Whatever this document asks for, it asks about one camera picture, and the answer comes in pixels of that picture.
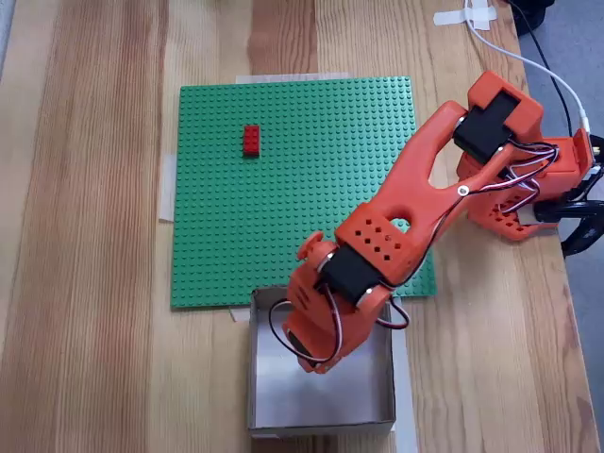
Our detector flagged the brown cardboard box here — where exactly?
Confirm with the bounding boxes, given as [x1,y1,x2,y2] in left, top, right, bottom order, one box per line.
[247,285,397,441]

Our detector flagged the green lego baseplate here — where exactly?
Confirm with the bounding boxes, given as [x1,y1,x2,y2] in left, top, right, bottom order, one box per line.
[170,75,438,310]

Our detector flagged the red lego block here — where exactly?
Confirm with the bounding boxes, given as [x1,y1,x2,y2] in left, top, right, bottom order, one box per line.
[242,124,261,159]

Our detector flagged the long white masking tape strip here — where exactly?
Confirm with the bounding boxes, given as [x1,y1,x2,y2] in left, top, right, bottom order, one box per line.
[390,297,419,453]

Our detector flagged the black table clamp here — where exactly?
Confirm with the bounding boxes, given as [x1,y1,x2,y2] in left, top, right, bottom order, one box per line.
[530,197,604,259]

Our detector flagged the wide white masking tape strip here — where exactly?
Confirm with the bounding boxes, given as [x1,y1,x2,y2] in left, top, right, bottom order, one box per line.
[234,71,351,87]

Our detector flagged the crossed white masking tape pieces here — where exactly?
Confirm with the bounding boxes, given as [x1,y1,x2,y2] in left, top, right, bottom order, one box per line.
[432,0,499,33]

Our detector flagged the person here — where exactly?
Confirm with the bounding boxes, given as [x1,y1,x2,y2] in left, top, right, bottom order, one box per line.
[509,0,554,38]

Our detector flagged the red white black servo cable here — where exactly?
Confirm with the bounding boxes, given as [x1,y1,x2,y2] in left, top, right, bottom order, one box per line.
[268,282,348,365]

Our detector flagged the white power cable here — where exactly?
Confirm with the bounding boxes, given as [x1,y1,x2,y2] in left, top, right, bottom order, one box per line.
[463,0,592,139]

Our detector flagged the black power cable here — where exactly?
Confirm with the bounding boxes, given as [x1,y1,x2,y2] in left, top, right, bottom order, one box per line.
[507,0,575,138]

